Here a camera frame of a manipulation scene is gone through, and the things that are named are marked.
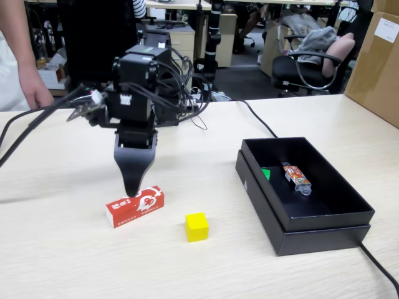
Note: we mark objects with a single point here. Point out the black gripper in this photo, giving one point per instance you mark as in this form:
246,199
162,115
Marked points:
131,106

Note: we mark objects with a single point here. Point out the red white printed carton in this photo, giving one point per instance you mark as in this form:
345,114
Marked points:
137,208

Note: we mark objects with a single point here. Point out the yellow wooden cube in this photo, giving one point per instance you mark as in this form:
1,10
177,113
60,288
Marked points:
196,227

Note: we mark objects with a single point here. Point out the green wooden cube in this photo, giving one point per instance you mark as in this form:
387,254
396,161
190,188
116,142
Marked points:
266,174

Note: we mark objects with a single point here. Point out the bystander forearm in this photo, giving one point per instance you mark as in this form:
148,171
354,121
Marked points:
15,31

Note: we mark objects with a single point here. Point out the black open box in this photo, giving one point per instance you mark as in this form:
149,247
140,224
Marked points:
321,241

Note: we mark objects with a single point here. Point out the black cardboard box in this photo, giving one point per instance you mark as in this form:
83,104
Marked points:
339,193

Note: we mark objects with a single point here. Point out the large brown cardboard box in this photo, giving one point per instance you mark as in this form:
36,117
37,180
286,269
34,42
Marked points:
374,81

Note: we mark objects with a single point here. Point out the bystander hand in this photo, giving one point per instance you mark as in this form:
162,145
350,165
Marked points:
35,88

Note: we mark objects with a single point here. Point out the large black monitor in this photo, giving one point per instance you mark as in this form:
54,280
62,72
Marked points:
93,40

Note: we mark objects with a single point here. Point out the bystander white shirt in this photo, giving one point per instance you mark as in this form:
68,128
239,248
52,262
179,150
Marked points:
9,87

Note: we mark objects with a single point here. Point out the black jointed pole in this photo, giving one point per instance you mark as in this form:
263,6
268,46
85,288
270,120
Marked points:
213,37

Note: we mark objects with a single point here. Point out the plain beige cabinet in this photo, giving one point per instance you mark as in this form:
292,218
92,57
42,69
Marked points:
227,40

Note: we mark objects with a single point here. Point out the person in striped shirt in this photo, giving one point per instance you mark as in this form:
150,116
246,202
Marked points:
139,8

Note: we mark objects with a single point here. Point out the colourful printed flash drive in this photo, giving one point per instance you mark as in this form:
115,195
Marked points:
296,176

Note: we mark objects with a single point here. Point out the beige desk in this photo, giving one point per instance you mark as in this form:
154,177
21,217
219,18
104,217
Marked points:
180,3

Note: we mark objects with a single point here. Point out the black office chair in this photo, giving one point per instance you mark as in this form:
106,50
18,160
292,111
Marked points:
286,67

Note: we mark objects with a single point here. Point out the seated person in dark clothes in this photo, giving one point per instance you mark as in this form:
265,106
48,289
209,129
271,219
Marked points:
249,25

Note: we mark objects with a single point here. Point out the grey cloth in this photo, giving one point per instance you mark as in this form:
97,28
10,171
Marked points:
318,43

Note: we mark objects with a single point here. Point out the pink cushion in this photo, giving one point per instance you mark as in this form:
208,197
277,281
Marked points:
339,51

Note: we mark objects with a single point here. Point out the white paper label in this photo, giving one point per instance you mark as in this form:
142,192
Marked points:
386,29

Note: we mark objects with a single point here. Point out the small camera circuit board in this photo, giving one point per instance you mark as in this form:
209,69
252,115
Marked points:
84,109

